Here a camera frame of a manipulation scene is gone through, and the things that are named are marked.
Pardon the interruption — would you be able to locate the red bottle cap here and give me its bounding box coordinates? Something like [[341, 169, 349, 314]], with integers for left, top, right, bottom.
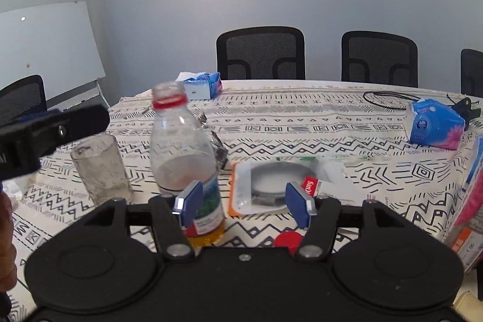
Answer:
[[273, 231, 304, 256]]

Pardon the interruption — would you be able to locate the clear plastic bottle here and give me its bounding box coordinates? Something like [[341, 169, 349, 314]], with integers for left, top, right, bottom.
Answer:
[[150, 82, 224, 247]]

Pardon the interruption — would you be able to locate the person left hand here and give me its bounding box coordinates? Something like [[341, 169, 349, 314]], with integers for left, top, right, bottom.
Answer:
[[0, 193, 17, 292]]

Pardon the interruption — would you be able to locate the black mesh chair left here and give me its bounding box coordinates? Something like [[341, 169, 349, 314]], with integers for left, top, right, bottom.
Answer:
[[0, 74, 47, 126]]

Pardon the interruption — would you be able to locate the black mesh chair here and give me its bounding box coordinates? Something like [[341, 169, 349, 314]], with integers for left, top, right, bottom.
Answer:
[[0, 74, 47, 126], [216, 26, 306, 80], [341, 30, 418, 88]]

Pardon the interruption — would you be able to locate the orange white plastic package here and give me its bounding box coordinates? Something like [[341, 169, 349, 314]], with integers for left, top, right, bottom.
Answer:
[[228, 156, 364, 217]]

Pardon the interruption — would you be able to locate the clear snack wrapper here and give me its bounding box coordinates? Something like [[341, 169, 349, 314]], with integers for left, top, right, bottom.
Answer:
[[198, 110, 229, 171]]

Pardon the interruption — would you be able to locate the clear drinking glass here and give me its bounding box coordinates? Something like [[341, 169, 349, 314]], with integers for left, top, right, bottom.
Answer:
[[70, 134, 133, 206]]

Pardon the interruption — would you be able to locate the white whiteboard on stand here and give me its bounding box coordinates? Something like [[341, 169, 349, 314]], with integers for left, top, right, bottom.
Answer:
[[1, 2, 106, 107]]

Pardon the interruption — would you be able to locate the blue tissue box far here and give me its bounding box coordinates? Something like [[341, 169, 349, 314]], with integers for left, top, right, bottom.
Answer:
[[175, 72, 223, 101]]

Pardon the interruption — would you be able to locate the blue tissue pack right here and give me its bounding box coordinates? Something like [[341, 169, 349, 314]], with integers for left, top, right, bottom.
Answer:
[[405, 99, 465, 150]]

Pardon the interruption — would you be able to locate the black mesh chair centre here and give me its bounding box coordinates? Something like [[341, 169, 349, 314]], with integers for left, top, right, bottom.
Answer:
[[216, 26, 306, 80]]

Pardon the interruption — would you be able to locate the black mesh chair right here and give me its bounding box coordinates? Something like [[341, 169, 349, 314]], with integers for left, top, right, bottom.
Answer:
[[341, 30, 418, 88]]

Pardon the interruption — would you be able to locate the pink blue box right edge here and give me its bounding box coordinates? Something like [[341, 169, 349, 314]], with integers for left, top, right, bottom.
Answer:
[[442, 135, 482, 273]]

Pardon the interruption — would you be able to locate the black clip on table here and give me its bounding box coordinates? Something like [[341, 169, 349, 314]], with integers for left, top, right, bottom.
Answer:
[[446, 95, 481, 131]]

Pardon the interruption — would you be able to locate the black chair far right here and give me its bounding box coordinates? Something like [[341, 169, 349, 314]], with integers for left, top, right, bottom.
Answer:
[[461, 49, 483, 98]]

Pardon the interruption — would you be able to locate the black cable loop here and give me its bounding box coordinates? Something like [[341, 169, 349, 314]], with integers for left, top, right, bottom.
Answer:
[[363, 91, 420, 111]]

